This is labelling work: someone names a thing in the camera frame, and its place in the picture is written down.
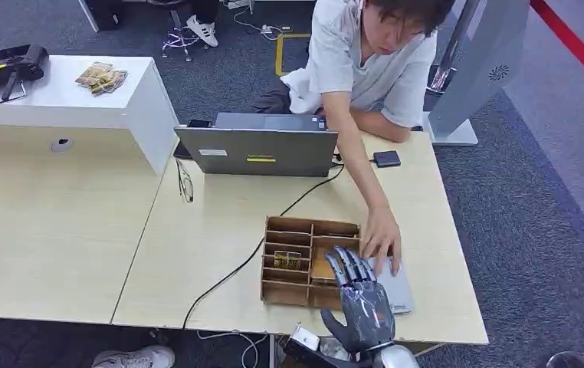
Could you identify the person's right hand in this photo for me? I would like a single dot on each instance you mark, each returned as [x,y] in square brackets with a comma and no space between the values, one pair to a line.
[381,233]

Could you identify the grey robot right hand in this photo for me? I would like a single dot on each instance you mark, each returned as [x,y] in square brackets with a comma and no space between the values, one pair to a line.
[368,315]

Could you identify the grey card reader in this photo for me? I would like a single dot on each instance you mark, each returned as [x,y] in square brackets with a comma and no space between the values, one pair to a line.
[398,292]

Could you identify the gold printed card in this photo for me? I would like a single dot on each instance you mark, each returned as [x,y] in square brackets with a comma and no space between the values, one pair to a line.
[288,260]

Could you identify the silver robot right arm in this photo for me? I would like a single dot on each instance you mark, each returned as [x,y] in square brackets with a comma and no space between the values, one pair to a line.
[398,358]

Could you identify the small black square device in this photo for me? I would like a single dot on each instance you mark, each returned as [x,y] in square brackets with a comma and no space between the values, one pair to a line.
[387,159]

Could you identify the wooden card box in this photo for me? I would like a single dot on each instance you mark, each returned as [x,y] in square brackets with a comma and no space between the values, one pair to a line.
[284,294]

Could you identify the grey laptop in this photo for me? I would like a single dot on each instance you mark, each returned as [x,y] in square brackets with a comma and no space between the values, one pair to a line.
[292,150]

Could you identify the person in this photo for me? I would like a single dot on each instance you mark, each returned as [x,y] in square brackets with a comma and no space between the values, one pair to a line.
[343,51]

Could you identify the grey kiosk stand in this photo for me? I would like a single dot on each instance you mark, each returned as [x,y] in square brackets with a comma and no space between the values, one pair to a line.
[485,66]

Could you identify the eyeglasses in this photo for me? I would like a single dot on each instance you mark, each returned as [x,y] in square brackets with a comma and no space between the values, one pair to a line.
[185,185]

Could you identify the yellow floor tape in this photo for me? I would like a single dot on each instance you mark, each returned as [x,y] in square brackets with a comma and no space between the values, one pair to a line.
[279,56]

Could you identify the dark round object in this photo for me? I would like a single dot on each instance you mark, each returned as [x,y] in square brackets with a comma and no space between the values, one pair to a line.
[576,361]

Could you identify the person's white striped sneaker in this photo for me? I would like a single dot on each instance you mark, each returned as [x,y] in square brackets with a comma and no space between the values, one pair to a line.
[203,30]

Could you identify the white power strip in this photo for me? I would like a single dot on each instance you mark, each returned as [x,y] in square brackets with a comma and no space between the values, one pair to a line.
[238,3]

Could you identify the chrome chair base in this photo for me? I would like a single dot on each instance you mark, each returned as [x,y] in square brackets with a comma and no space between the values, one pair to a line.
[183,40]

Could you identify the stack of gold cards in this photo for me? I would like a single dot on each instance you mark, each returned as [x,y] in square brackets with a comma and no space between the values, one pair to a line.
[101,78]

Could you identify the white cabinet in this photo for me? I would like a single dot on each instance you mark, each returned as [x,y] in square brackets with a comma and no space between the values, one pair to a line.
[68,112]

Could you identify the black box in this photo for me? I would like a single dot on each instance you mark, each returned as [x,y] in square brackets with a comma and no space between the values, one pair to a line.
[104,12]

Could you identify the black device with yellow stripe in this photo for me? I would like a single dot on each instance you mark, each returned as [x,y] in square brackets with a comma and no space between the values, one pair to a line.
[0,63]

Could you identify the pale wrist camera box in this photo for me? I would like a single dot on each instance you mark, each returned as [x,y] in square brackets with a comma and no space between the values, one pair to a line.
[306,338]

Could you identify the chrome stanchion post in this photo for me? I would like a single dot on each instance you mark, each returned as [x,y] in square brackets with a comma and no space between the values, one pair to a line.
[442,76]

